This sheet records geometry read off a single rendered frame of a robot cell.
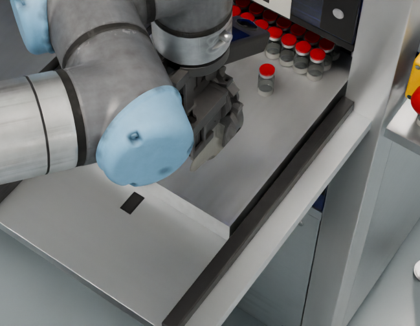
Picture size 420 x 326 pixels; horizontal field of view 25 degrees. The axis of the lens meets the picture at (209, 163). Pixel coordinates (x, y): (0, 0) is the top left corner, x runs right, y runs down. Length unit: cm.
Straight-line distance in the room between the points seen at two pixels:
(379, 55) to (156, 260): 37
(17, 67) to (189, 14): 54
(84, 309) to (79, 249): 95
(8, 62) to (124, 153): 67
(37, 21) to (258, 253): 48
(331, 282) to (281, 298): 19
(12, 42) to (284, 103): 39
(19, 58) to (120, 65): 64
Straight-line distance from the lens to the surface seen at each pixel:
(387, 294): 213
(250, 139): 122
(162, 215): 116
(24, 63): 133
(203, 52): 86
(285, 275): 174
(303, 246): 161
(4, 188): 119
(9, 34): 137
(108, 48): 72
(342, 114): 124
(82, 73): 70
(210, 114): 93
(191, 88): 91
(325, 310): 176
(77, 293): 211
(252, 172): 120
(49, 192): 120
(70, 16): 75
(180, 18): 83
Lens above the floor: 187
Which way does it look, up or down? 56 degrees down
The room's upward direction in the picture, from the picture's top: straight up
